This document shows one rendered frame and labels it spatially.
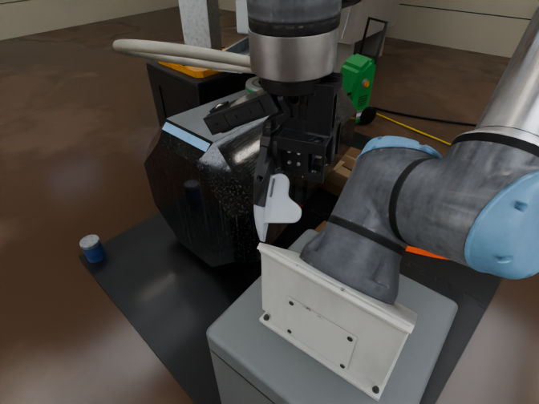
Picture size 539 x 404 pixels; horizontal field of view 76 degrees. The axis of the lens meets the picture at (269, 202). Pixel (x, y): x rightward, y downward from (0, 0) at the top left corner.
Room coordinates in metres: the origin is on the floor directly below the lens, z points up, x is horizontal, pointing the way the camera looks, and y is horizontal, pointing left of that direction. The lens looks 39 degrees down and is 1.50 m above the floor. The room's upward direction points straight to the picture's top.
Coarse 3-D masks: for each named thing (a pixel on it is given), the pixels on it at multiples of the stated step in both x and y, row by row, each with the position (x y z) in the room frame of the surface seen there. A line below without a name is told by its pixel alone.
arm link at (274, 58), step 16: (336, 32) 0.35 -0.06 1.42; (256, 48) 0.35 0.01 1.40; (272, 48) 0.34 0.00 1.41; (288, 48) 0.33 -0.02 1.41; (304, 48) 0.33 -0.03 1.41; (320, 48) 0.34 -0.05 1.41; (336, 48) 0.36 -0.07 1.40; (256, 64) 0.35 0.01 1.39; (272, 64) 0.34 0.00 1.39; (288, 64) 0.33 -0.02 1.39; (304, 64) 0.33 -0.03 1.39; (320, 64) 0.34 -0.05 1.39; (272, 80) 0.34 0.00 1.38; (288, 80) 0.33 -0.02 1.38; (304, 80) 0.33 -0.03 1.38
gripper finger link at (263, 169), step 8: (264, 152) 0.35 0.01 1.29; (264, 160) 0.34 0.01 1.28; (272, 160) 0.35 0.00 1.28; (256, 168) 0.34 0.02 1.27; (264, 168) 0.33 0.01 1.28; (272, 168) 0.34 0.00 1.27; (256, 176) 0.33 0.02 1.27; (264, 176) 0.33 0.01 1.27; (256, 184) 0.33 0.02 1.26; (264, 184) 0.33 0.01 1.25; (256, 192) 0.33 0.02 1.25; (264, 192) 0.33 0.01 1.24; (256, 200) 0.33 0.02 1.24; (264, 200) 0.32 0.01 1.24
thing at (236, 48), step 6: (240, 42) 1.58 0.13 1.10; (246, 42) 1.65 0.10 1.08; (228, 48) 1.46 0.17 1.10; (234, 48) 1.52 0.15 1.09; (240, 48) 1.57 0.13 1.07; (246, 48) 1.64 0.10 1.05; (240, 54) 1.55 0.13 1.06; (246, 54) 1.55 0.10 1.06; (234, 72) 1.31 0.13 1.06; (240, 72) 1.30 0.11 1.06
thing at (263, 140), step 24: (288, 96) 0.37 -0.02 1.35; (312, 96) 0.35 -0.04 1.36; (336, 96) 0.36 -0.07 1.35; (288, 120) 0.37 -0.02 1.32; (312, 120) 0.35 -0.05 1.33; (336, 120) 0.37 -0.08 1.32; (264, 144) 0.35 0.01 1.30; (288, 144) 0.34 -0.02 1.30; (312, 144) 0.33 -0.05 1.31; (336, 144) 0.39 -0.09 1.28; (288, 168) 0.36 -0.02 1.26; (312, 168) 0.34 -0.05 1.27
